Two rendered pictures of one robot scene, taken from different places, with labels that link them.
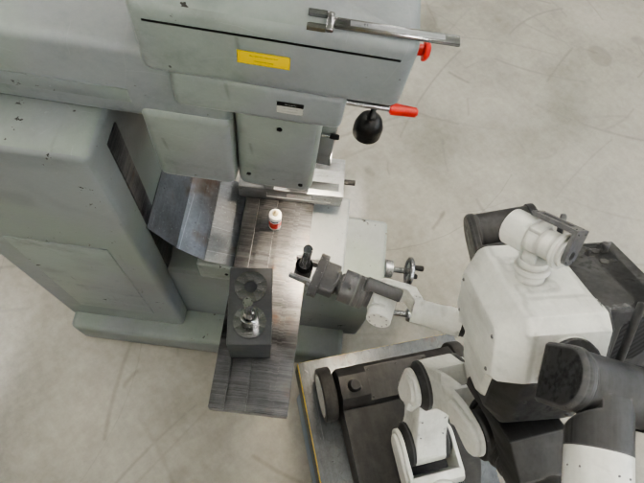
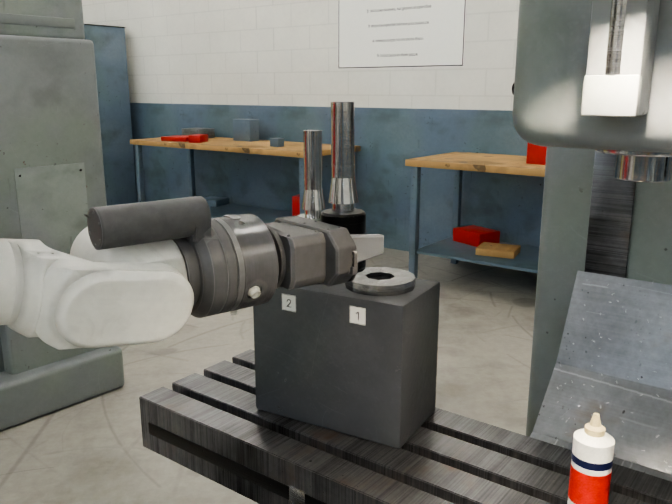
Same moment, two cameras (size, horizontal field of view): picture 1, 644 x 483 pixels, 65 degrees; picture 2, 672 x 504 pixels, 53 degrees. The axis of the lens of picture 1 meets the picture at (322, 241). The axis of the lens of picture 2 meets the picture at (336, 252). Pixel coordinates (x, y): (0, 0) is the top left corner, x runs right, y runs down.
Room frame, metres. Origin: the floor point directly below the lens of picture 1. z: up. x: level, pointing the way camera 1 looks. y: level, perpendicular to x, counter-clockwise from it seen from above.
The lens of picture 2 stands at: (0.96, -0.47, 1.36)
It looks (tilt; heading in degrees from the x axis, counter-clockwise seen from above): 14 degrees down; 135
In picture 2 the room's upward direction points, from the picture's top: straight up
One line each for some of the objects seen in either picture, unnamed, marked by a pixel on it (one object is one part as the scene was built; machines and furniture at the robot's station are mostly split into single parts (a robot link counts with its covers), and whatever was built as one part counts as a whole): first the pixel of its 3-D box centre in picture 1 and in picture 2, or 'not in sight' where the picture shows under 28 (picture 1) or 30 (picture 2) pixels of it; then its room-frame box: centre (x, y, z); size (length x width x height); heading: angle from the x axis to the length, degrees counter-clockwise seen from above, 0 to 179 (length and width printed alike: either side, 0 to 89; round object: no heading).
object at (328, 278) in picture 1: (334, 282); (270, 258); (0.47, -0.06, 1.20); 0.13 x 0.12 x 0.10; 173
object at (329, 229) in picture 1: (276, 236); not in sight; (0.73, 0.16, 0.79); 0.50 x 0.35 x 0.12; 98
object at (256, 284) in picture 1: (250, 312); (345, 342); (0.37, 0.14, 1.03); 0.22 x 0.12 x 0.20; 15
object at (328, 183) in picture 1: (292, 174); not in sight; (0.88, 0.16, 0.98); 0.35 x 0.15 x 0.11; 100
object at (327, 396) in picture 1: (326, 394); not in sight; (0.28, -0.17, 0.50); 0.20 x 0.05 x 0.20; 26
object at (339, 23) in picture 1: (384, 30); not in sight; (0.64, -0.01, 1.89); 0.24 x 0.04 x 0.01; 99
